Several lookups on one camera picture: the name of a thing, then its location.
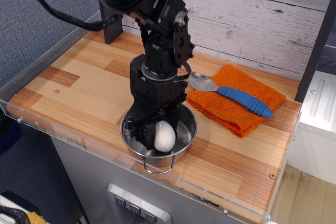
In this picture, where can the silver cabinet button panel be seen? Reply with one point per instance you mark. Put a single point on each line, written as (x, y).
(137, 205)

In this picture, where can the white aluminium block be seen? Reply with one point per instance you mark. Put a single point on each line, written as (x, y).
(312, 150)

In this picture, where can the clear acrylic guard rail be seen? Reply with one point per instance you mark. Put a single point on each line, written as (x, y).
(221, 179)

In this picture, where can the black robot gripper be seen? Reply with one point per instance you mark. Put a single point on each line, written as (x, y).
(158, 95)

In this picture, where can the black vertical post right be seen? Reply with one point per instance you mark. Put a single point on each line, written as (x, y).
(316, 53)

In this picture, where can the stainless steel pot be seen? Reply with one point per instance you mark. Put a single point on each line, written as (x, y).
(186, 133)

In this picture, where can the blue handled metal spoon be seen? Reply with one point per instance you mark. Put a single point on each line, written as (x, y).
(204, 84)

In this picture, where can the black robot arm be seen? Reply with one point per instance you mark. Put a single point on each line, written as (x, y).
(163, 25)

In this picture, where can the white plush egg black band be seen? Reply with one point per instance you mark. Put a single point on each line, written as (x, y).
(164, 137)

